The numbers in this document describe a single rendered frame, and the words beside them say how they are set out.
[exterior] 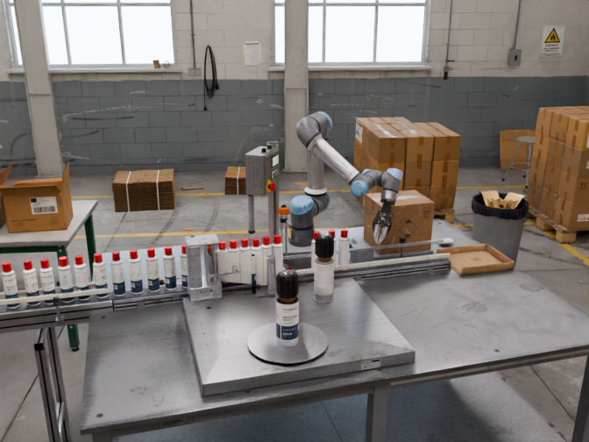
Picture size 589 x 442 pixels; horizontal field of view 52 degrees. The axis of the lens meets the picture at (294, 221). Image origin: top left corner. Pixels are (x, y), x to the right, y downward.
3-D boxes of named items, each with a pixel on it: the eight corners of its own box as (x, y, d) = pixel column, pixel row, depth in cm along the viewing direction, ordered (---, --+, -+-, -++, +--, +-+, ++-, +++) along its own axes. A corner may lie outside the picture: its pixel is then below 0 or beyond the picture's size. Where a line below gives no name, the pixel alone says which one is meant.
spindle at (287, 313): (279, 348, 227) (278, 278, 217) (273, 336, 235) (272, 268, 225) (301, 345, 229) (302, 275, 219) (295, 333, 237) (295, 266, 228)
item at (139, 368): (80, 435, 193) (79, 430, 193) (95, 257, 329) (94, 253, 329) (625, 342, 246) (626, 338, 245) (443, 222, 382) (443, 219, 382)
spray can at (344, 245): (340, 271, 295) (341, 231, 288) (336, 267, 299) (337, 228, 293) (350, 270, 296) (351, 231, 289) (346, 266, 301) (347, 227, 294)
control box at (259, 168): (245, 195, 277) (244, 153, 270) (259, 184, 292) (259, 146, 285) (266, 196, 273) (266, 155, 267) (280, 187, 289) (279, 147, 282)
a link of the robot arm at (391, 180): (389, 170, 297) (406, 173, 293) (384, 191, 296) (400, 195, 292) (384, 166, 290) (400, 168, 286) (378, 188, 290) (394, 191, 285)
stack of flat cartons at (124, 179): (114, 212, 650) (110, 183, 639) (119, 197, 700) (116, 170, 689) (175, 209, 660) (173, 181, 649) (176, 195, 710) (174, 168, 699)
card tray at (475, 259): (461, 275, 302) (461, 267, 301) (436, 255, 326) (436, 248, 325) (514, 268, 310) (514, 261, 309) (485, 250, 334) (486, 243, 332)
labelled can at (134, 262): (131, 295, 270) (127, 253, 263) (131, 290, 275) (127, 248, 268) (143, 294, 272) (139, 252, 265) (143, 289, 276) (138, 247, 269)
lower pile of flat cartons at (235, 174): (223, 195, 710) (223, 177, 703) (227, 181, 761) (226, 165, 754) (280, 194, 712) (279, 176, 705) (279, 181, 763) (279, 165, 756)
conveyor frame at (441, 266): (113, 310, 267) (111, 301, 266) (113, 300, 277) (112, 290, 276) (450, 269, 309) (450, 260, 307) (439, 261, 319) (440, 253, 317)
